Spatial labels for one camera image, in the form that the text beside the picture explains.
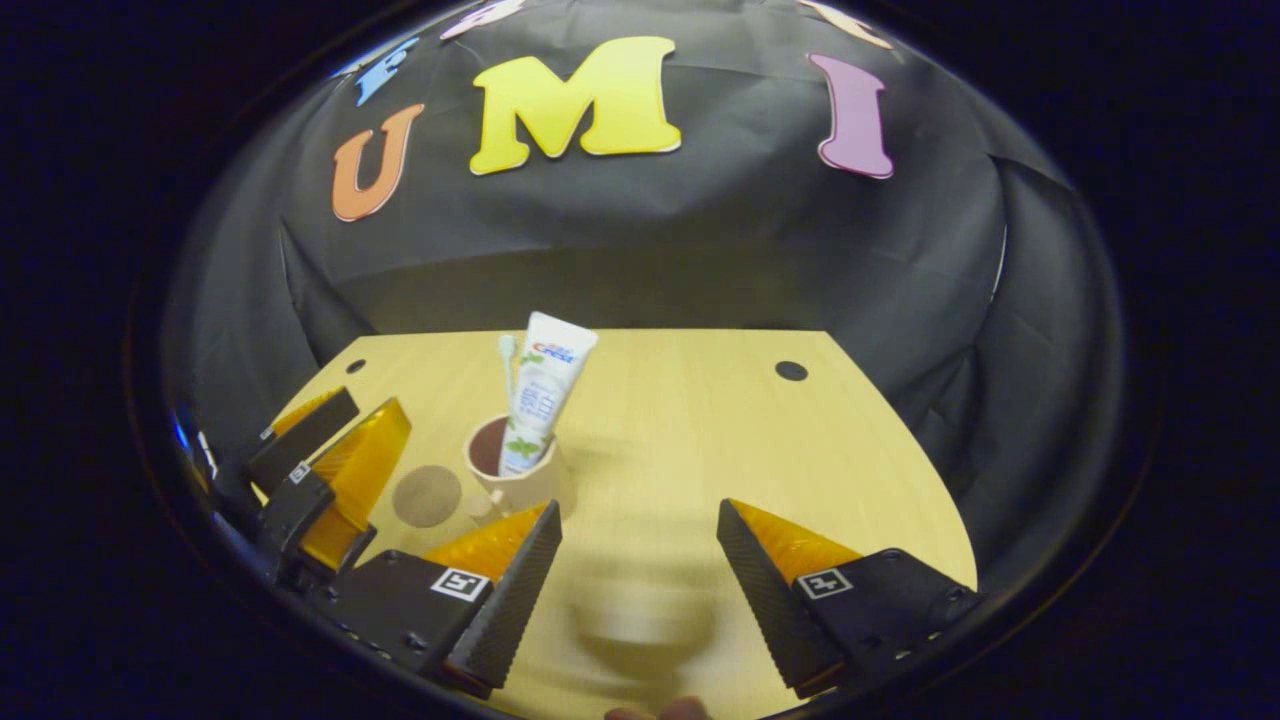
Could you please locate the wooden desktop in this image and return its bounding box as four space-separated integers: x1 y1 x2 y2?
265 328 979 720

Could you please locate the beige cup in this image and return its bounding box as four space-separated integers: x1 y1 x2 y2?
463 415 576 519

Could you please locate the white toothpaste tube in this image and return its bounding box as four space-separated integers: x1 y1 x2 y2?
497 311 599 477

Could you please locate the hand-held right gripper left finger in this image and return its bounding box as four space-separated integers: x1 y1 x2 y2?
325 500 563 701

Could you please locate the round brown coaster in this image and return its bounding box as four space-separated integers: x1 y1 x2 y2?
392 465 463 529

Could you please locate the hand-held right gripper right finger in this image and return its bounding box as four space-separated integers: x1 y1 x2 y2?
716 498 986 701

